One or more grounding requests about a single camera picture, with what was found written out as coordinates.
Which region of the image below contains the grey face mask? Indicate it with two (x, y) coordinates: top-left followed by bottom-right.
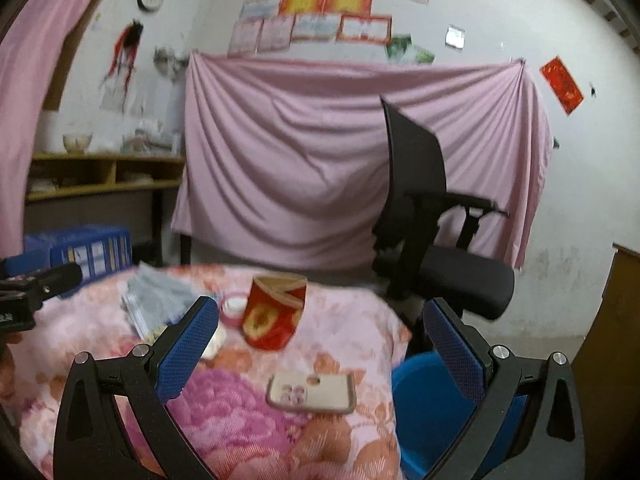
(120, 263), (213, 344)

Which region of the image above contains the crushed red paper cup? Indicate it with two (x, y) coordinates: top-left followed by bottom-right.
(241, 273), (308, 351)

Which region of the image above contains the blue cardboard box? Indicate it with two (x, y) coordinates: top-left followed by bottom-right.
(24, 224), (132, 298)

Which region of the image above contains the brown wooden cabinet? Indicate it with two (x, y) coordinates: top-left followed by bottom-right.
(572, 244), (639, 479)

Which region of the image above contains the blue plastic basin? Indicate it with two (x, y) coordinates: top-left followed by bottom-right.
(392, 349), (486, 479)

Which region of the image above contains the pink collapsible cup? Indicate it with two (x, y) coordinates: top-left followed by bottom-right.
(219, 292), (248, 328)

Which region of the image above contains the floral pink tablecloth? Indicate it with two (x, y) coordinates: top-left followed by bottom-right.
(1, 272), (410, 479)

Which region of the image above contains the beige phone case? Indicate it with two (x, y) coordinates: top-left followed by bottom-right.
(266, 372), (357, 415)

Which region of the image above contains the black office chair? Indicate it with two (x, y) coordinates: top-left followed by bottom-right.
(372, 100), (515, 321)

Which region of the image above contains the pink hanging sheet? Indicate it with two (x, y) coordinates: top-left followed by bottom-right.
(171, 54), (553, 270)

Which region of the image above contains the pink curtain at left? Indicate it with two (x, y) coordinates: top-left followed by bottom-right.
(0, 0), (91, 257)

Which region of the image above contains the wooden wall shelf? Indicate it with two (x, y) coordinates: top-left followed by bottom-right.
(25, 153), (184, 266)

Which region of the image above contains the red wall decoration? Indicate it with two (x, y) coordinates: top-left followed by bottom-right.
(539, 56), (584, 115)

